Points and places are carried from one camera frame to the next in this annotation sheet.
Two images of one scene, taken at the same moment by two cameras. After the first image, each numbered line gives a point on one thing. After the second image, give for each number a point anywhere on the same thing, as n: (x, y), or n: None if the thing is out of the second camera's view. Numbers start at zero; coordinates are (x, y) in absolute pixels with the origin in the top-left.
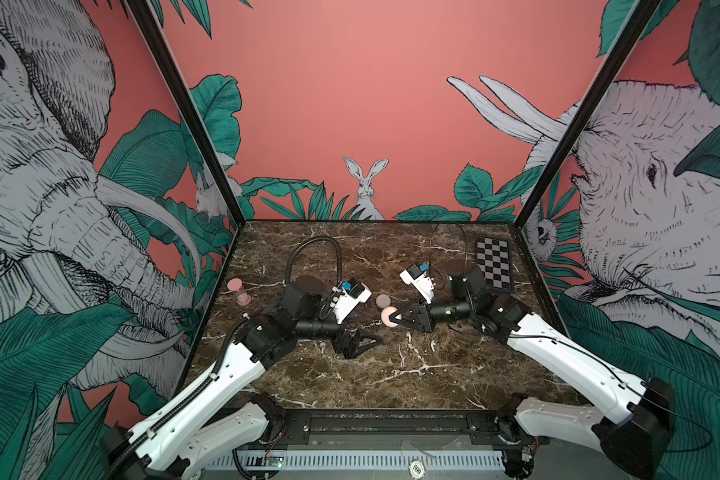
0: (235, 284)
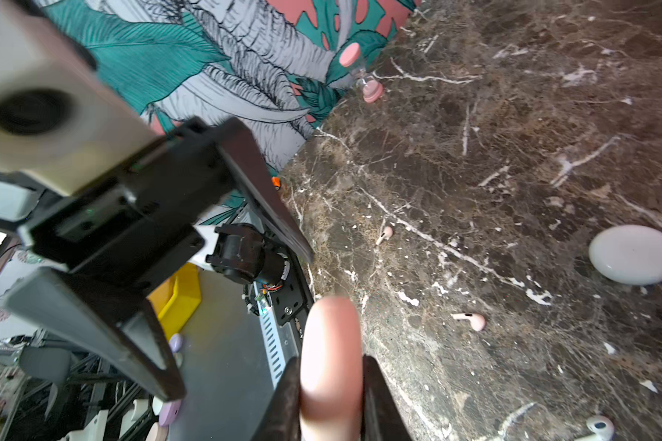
0: (349, 56)
